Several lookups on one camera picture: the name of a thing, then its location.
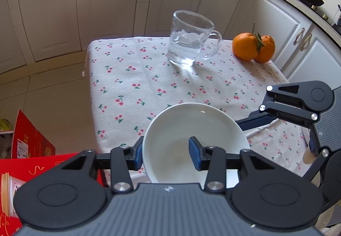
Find white bowl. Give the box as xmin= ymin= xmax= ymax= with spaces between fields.
xmin=142 ymin=103 xmax=249 ymax=186

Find white kitchen cabinets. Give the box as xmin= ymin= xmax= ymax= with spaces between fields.
xmin=1 ymin=0 xmax=340 ymax=74

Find red drink carton box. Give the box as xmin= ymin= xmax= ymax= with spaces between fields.
xmin=0 ymin=108 xmax=110 ymax=236

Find bumpy orange without leaf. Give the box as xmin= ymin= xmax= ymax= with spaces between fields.
xmin=255 ymin=35 xmax=276 ymax=63

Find orange with green leaf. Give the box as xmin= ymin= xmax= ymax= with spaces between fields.
xmin=232 ymin=24 xmax=264 ymax=62

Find glass mug with water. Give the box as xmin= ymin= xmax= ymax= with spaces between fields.
xmin=168 ymin=10 xmax=222 ymax=67

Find cherry print tablecloth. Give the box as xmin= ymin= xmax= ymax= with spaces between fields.
xmin=81 ymin=36 xmax=320 ymax=189

